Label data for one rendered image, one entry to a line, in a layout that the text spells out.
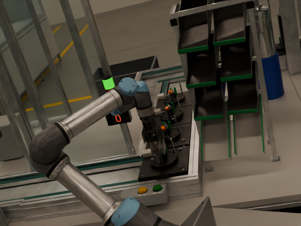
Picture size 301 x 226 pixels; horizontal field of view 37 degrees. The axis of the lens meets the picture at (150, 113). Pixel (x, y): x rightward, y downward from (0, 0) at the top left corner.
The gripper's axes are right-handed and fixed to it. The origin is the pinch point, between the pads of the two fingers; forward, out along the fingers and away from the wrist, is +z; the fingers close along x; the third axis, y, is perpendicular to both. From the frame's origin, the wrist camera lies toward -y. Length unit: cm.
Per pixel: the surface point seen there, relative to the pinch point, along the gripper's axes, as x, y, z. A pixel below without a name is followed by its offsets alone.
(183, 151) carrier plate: 9.4, -13.1, 10.1
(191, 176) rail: 13.5, 8.6, 11.5
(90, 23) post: -19, -20, -61
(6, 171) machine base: -108, -45, 21
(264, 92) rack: 52, -10, -15
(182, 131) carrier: 7.7, -35.4, 10.1
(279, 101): 63, -76, 21
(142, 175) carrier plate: -10.2, 2.7, 10.2
